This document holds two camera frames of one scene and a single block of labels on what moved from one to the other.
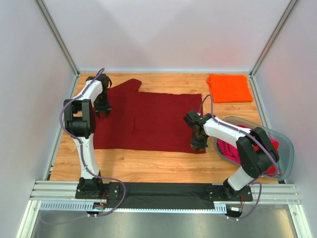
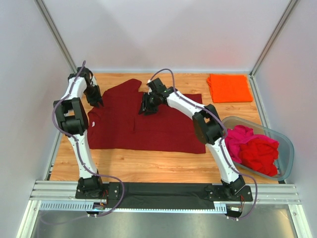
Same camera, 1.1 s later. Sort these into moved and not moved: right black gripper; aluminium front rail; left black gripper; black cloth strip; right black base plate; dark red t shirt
Moved: left black gripper; right black gripper
Not moved: aluminium front rail; black cloth strip; dark red t shirt; right black base plate
